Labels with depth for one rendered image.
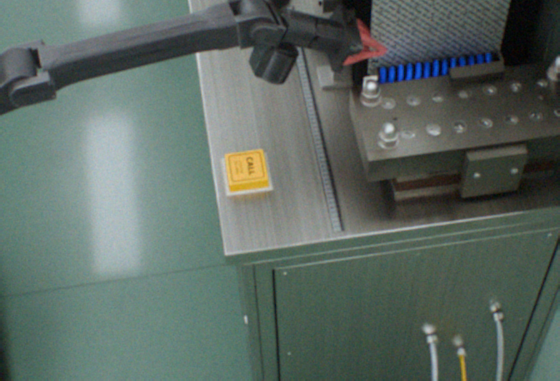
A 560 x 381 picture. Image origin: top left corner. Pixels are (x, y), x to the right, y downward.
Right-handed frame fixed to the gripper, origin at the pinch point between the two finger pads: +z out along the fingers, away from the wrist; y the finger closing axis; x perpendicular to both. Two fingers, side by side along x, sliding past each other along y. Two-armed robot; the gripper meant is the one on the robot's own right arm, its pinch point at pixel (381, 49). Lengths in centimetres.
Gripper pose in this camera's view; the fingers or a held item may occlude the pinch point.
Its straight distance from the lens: 182.0
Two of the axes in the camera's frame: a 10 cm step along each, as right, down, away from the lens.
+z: 8.8, 1.6, 4.5
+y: 1.5, 8.0, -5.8
